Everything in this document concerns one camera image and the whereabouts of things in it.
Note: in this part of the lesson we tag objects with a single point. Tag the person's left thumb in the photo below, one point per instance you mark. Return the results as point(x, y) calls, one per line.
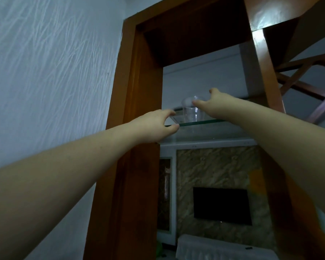
point(172, 128)

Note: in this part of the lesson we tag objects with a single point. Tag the glass shelf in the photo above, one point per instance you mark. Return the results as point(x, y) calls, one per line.
point(205, 123)

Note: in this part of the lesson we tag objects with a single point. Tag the black wall television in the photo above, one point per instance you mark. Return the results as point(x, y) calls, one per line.
point(222, 205)

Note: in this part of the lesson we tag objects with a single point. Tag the brown wooden lattice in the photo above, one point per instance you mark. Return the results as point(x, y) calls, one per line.
point(300, 85)

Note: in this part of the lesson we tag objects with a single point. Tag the person's right thumb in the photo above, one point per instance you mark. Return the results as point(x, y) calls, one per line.
point(200, 103)

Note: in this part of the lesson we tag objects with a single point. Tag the person's left hand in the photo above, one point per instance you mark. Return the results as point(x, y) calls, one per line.
point(149, 128)

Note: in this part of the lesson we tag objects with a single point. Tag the brown wooden shelf frame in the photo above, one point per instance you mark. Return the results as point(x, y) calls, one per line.
point(136, 78)

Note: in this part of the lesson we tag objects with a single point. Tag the white sofa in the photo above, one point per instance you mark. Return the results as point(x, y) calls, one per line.
point(219, 249)

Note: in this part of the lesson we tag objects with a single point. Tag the person's right hand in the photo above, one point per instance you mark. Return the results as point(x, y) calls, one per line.
point(220, 105)

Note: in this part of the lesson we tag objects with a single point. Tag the person's left forearm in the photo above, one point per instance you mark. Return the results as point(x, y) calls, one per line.
point(57, 181)

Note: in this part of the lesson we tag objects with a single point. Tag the person's right forearm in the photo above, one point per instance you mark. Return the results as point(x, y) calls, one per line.
point(287, 140)

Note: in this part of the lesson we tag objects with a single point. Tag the clear glass cup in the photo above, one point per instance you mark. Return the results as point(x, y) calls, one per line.
point(189, 113)

